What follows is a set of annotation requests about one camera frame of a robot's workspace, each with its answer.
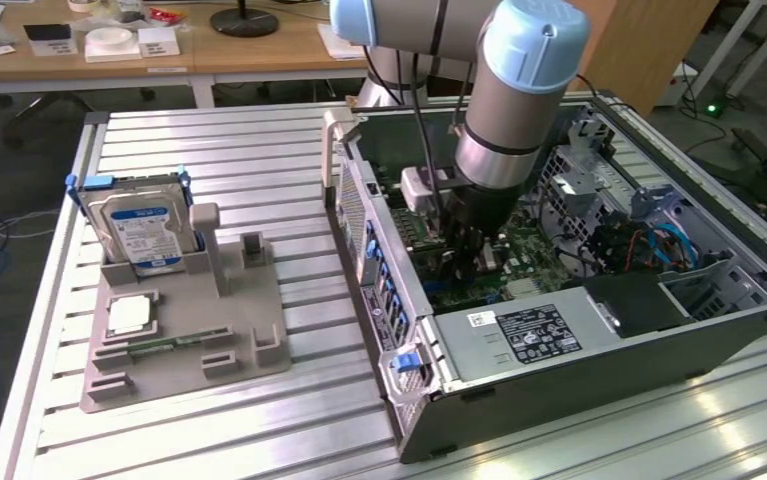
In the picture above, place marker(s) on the white table frame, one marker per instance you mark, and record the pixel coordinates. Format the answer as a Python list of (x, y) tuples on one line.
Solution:
[(750, 45)]

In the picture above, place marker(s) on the red packet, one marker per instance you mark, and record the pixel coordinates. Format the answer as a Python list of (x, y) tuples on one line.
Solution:
[(166, 15)]

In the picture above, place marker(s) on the blue case latch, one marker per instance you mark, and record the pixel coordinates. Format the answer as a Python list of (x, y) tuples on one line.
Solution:
[(405, 362)]

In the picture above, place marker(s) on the grey power supply unit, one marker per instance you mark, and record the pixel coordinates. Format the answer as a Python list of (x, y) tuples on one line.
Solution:
[(490, 345)]

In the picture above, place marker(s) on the green lit power switch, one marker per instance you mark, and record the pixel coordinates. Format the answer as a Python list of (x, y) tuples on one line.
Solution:
[(713, 107)]

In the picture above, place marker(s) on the white labelled box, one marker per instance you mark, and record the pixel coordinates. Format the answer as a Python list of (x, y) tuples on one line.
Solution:
[(158, 42)]

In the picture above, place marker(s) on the green motherboard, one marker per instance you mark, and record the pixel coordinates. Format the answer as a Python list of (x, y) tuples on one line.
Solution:
[(530, 260)]

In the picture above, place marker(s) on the hard disk with blue carrier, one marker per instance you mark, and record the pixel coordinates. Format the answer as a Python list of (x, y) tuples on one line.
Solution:
[(146, 230)]

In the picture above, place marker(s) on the white tape roll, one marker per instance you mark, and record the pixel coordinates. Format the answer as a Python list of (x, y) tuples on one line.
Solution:
[(82, 6)]

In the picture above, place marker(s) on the white control box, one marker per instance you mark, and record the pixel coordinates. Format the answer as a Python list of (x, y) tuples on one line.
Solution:
[(684, 85)]

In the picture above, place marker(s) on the black round lamp base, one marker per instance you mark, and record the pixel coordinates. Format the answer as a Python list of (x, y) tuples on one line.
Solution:
[(245, 22)]

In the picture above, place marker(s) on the perforated metal disk bay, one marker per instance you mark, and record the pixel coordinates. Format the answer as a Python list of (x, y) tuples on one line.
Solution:
[(577, 210)]

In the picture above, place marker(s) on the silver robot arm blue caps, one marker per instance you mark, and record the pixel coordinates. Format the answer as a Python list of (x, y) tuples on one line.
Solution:
[(517, 100)]

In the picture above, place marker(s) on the wooden desk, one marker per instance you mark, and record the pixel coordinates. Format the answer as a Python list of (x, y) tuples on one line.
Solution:
[(257, 56)]

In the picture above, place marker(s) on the silver CPU chip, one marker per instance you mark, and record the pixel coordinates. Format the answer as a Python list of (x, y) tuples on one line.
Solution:
[(131, 316)]

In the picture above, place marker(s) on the open dark grey PC case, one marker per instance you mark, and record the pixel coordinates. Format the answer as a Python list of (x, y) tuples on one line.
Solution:
[(557, 400)]

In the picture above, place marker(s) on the wooden cabinet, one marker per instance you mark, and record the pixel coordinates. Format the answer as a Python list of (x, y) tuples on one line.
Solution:
[(644, 50)]

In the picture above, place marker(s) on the grey plastic parts rack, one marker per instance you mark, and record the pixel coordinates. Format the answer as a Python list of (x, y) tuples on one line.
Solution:
[(179, 372)]

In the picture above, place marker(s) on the white box with round tray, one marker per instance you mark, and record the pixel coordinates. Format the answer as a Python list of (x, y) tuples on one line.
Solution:
[(112, 45)]

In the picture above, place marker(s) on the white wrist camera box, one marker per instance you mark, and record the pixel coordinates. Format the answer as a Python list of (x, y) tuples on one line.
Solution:
[(417, 192)]

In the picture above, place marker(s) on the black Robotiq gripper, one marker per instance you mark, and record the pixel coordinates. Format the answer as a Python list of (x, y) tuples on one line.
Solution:
[(490, 210)]

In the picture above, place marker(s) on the white box with black lid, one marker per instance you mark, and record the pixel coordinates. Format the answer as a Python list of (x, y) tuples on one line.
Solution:
[(50, 42)]

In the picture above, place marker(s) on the green RAM stick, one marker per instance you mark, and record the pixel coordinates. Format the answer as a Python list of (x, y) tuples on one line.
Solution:
[(166, 345)]

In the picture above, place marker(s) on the white paper stack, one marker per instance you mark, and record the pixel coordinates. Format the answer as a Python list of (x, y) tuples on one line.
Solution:
[(339, 42)]

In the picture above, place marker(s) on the black office chair base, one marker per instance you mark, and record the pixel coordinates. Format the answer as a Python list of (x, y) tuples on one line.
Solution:
[(30, 116)]

